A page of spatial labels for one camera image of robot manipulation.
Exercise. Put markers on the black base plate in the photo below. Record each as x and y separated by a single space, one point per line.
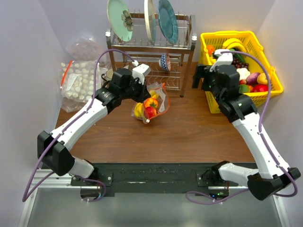
164 178

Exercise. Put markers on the bag of red pieces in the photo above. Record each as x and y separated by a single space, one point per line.
85 47

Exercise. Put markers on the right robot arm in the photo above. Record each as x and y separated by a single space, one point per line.
272 173

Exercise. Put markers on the teal plate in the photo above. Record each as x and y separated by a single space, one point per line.
168 21

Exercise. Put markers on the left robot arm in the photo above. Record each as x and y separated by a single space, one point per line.
53 148

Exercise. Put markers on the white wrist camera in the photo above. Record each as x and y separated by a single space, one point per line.
223 57
140 71

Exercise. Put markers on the white cauliflower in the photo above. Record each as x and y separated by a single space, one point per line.
244 73

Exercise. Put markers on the mint green flower plate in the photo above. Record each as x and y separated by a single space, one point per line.
120 19

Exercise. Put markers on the red tomato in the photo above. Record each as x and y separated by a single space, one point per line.
260 88

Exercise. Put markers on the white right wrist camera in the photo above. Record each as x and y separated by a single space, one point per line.
223 57

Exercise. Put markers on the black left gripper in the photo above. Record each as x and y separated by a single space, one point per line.
144 92

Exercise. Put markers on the blue patterned bowl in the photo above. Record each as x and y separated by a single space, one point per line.
164 62

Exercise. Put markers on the yellow plastic basket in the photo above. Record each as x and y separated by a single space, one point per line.
253 47

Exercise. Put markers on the dark grape bunch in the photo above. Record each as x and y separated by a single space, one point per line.
239 63

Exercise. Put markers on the red orange bell pepper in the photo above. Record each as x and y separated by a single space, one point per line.
151 102

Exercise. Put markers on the clear orange zip bag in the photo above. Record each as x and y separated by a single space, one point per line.
163 100

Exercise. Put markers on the metal dish rack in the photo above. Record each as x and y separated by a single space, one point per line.
181 54

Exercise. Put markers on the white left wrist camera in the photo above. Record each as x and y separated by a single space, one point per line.
140 71

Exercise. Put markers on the cream enamel mug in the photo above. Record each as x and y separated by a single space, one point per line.
106 74

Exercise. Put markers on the orange fruit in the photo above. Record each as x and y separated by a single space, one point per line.
262 79

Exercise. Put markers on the red apple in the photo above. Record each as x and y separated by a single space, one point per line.
150 112

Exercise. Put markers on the cream plate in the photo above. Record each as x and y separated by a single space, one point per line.
150 20

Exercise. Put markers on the bag of white round pieces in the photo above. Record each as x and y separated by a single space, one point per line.
77 80

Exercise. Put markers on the yellow banana bunch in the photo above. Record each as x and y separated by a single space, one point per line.
139 107
234 43

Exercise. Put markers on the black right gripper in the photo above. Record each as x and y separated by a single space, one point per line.
202 71

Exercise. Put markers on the green lime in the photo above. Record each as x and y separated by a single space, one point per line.
243 88

